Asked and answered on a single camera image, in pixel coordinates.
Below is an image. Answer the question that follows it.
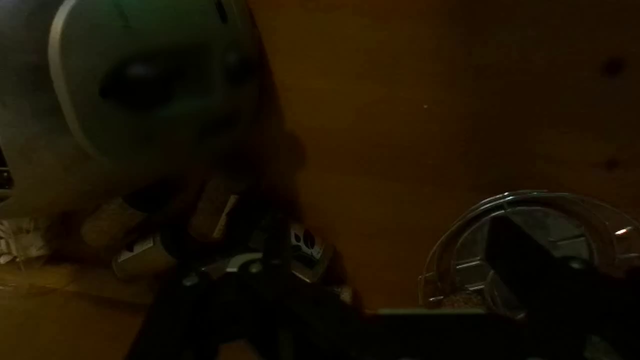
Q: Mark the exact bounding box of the round wire spice rack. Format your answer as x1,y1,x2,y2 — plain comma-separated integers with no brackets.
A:
416,189,640,319

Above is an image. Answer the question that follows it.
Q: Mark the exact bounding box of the spice bottle with white cap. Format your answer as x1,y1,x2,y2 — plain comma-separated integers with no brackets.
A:
110,232,180,280

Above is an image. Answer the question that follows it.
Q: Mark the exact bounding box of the spice bottle with white label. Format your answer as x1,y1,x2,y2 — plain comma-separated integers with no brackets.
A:
187,175,244,244

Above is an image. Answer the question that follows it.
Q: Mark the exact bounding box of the silver two-slot toaster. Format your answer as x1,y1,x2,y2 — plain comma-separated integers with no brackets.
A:
46,0,264,176

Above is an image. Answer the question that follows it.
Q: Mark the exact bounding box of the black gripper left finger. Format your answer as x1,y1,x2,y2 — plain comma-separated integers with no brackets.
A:
255,202,302,337

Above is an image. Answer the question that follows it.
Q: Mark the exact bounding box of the spice jar with silver lid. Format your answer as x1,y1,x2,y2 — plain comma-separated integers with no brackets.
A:
286,222,337,287

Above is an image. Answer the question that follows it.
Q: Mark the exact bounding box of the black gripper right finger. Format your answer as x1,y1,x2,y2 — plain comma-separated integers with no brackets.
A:
483,214,605,337

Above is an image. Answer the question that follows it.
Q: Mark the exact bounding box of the white crumpled cloth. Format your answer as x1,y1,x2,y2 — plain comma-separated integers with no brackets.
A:
0,218,48,270

